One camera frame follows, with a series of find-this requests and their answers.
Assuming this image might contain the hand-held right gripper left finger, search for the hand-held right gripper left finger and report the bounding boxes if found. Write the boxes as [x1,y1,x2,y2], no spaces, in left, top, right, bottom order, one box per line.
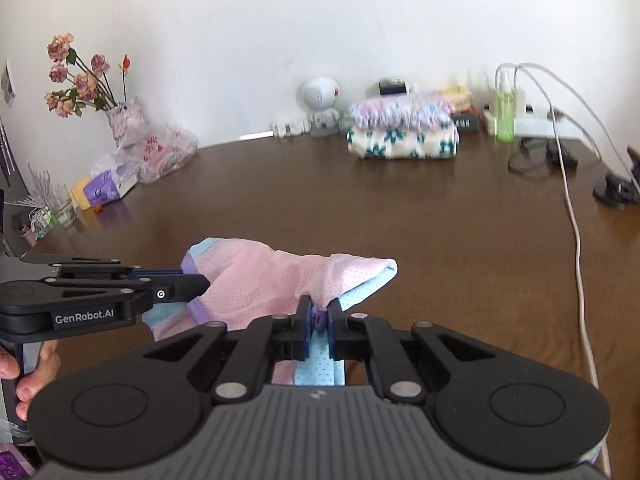
[142,296,313,406]

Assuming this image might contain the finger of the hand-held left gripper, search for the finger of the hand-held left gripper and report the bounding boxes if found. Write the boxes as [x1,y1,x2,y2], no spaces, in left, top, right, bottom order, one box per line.
[20,255,181,281]
[42,274,211,306]

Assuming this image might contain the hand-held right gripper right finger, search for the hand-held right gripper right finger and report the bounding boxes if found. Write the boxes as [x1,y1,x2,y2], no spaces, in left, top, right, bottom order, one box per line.
[329,300,496,405]

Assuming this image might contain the pink and blue garment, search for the pink and blue garment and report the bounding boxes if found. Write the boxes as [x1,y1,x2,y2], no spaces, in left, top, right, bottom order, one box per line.
[141,236,399,387]

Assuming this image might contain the person's left hand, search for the person's left hand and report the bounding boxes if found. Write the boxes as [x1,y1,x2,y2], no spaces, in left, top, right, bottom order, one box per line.
[0,342,62,421]

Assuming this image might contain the purple tissue pack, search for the purple tissue pack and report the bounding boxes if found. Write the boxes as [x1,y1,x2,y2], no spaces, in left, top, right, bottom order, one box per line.
[70,170,138,211]

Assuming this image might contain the dried lavender in glass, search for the dried lavender in glass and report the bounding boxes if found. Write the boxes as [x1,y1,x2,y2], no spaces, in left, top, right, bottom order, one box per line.
[5,162,81,228]

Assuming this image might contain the clear plastic bag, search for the clear plastic bag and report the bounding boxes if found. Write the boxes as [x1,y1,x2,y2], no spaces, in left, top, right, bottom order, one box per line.
[90,122,199,184]

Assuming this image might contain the patterned flower vase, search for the patterned flower vase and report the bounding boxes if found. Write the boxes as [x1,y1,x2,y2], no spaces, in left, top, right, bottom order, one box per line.
[106,97,148,148]

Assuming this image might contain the purple patterned item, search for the purple patterned item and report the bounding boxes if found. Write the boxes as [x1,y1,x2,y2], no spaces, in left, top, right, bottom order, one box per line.
[0,442,36,480]

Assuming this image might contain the dried rose bouquet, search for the dried rose bouquet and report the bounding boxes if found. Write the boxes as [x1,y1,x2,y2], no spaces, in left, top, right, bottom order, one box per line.
[44,33,133,118]

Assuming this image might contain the white small power strip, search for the white small power strip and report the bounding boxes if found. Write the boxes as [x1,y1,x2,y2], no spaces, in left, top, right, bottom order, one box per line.
[270,117,313,137]

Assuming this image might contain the folded teal flower cloth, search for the folded teal flower cloth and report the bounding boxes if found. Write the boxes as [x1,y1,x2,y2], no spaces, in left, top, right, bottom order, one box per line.
[346,124,460,160]

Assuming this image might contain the folded pink ruffled cloth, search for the folded pink ruffled cloth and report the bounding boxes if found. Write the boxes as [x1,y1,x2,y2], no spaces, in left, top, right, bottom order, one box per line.
[348,92,453,131]

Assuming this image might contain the white robot-shaped speaker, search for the white robot-shaped speaker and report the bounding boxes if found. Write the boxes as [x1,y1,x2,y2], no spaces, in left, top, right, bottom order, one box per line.
[297,76,341,137]

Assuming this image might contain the small black carton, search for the small black carton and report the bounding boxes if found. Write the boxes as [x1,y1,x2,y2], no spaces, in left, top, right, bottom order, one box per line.
[450,112,481,133]

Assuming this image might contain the black box device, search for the black box device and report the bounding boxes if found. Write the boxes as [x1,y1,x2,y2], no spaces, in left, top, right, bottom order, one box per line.
[378,78,416,97]

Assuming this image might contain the yellow packets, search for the yellow packets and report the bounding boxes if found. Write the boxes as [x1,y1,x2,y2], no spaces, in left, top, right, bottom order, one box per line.
[440,85,473,113]

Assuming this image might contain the green spray bottle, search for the green spray bottle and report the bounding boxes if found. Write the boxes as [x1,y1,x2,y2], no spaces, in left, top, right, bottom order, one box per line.
[495,71,516,141]

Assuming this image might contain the black phone stand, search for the black phone stand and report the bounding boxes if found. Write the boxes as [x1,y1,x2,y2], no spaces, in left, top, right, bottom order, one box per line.
[593,174,638,209]

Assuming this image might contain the wall switch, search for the wall switch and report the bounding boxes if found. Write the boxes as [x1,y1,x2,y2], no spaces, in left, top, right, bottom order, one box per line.
[0,57,16,108]

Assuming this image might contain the long white cable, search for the long white cable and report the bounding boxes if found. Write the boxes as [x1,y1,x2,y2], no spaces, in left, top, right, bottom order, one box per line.
[515,62,611,476]

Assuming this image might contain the black cable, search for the black cable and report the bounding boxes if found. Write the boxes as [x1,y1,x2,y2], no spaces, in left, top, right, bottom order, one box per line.
[507,135,579,176]

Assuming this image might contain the white charging cable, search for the white charging cable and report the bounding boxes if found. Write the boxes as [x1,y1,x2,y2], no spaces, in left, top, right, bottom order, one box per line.
[495,62,640,183]

